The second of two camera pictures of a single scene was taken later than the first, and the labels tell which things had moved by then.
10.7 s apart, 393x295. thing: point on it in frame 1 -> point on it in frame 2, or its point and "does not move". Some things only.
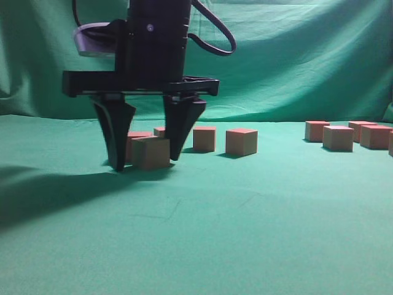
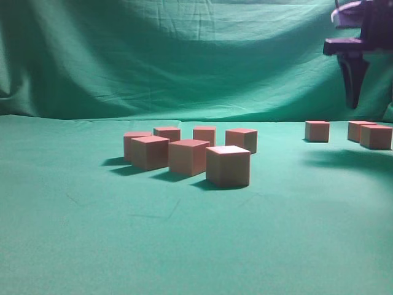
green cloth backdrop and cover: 293,219 does not move
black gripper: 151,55 -> 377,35
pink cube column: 314,130 does not move
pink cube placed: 241,141 does not move
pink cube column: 374,136 does not move
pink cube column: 390,141 -> 188,157
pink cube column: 338,137 -> 228,166
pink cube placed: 204,139 does not move
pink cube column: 150,152 does not move
